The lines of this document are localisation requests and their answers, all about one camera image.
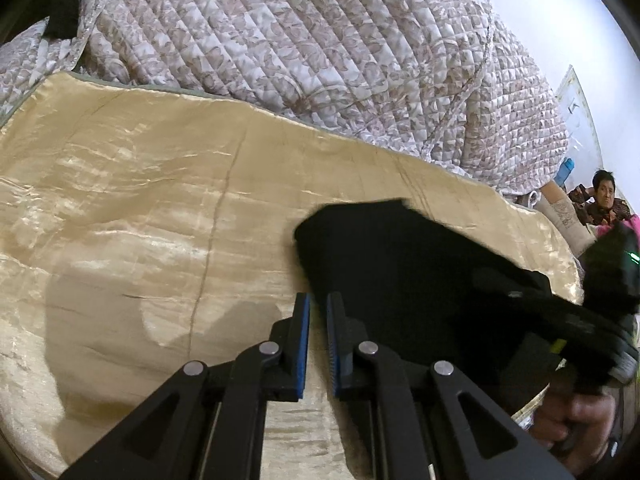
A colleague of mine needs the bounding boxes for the golden satin bed cover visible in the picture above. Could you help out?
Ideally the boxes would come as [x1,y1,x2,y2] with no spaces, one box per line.
[0,71,585,480]

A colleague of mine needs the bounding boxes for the black pants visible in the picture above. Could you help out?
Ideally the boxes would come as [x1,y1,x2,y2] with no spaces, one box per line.
[292,198,583,416]

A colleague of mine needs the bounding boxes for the beige patterned cloth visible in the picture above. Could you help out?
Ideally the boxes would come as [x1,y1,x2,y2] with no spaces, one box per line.
[536,181,598,257]

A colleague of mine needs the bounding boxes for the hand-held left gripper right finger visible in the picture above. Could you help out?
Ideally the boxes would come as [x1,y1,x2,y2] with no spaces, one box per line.
[326,292,577,480]

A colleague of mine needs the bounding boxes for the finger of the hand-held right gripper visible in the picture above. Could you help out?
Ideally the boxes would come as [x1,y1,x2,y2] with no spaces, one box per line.
[470,266,555,307]

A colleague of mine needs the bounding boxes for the dark cloth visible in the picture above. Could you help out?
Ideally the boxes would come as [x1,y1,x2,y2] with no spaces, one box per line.
[30,0,93,41]

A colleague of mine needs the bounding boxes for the person's right hand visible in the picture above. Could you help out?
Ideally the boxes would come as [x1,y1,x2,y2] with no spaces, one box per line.
[529,377,621,463]

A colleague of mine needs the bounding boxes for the floral quilted blanket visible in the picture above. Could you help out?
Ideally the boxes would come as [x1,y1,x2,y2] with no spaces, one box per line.
[0,0,571,196]

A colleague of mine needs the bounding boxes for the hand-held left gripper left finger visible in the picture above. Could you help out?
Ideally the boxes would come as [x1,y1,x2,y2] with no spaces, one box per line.
[59,292,312,480]

